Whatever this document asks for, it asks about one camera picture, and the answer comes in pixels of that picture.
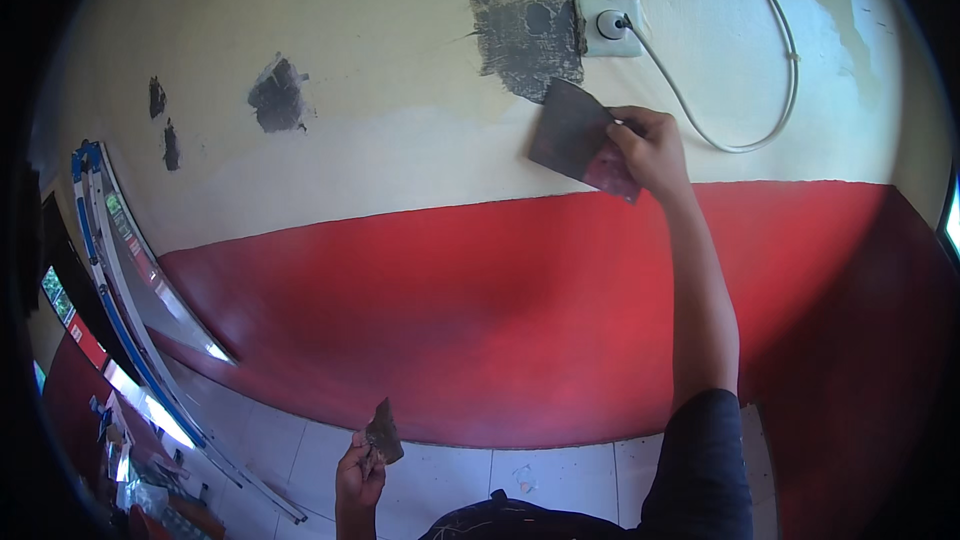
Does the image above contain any person's left hand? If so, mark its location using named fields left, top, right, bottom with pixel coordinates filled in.
left=334, top=430, right=388, bottom=511

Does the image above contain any person's right hand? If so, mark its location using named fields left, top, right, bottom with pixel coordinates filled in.
left=606, top=105, right=693, bottom=201

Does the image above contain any small putty knife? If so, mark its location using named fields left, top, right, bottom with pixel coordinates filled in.
left=359, top=396, right=406, bottom=478

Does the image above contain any wide dark putty scraper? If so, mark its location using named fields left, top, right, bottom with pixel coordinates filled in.
left=526, top=77, right=642, bottom=205

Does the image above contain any white round plug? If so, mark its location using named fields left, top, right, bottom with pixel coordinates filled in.
left=596, top=9, right=635, bottom=42

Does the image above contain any heap of tools and clutter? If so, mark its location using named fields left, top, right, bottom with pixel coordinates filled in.
left=81, top=388, right=228, bottom=540

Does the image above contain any leaning glass pane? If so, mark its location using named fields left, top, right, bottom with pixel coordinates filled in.
left=103, top=157, right=240, bottom=367

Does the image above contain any person's body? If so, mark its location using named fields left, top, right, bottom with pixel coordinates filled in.
left=418, top=387, right=756, bottom=540

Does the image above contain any white wall socket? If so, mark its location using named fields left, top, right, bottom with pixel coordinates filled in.
left=573, top=0, right=646, bottom=59

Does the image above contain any white power cable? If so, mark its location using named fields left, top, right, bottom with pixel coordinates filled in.
left=627, top=0, right=801, bottom=156

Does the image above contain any aluminium frame with blue trim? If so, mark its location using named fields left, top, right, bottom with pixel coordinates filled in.
left=70, top=138, right=309, bottom=527

